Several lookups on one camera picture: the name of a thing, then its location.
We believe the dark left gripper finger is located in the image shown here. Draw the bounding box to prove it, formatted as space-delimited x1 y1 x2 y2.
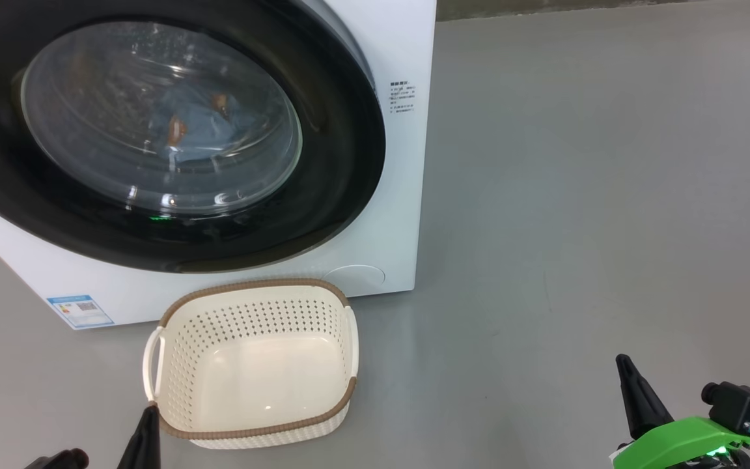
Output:
117 405 161 469

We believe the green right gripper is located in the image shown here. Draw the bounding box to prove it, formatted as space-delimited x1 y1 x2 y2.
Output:
611 354 750 469

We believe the black round glass washer door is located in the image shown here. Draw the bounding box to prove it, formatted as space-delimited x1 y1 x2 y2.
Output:
0 0 387 273

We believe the white front-load washing machine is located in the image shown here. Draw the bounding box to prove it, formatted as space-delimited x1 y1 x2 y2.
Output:
0 0 438 331

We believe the cream laundry basket brown rim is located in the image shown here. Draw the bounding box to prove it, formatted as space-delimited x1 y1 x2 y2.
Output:
143 279 358 450

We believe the blue energy label sticker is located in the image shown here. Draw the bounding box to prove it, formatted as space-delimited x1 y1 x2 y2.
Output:
46 295 115 330

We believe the round filter cover panel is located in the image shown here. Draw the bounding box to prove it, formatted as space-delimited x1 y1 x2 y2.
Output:
323 264 387 294

